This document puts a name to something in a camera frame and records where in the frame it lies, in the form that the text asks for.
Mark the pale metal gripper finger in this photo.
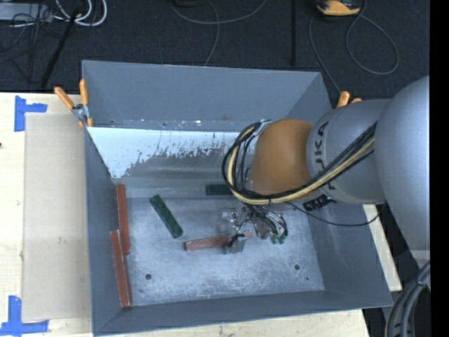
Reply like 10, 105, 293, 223
215, 209, 244, 236
223, 233, 248, 256

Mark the red-brown flat block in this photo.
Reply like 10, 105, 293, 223
109, 229, 134, 309
182, 230, 254, 253
115, 184, 132, 256

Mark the dark green flat block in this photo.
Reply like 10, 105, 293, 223
205, 184, 233, 197
149, 194, 185, 239

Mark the grey metal bin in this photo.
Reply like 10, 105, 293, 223
81, 60, 394, 336

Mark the pale wood flat board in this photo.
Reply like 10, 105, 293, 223
20, 112, 93, 324

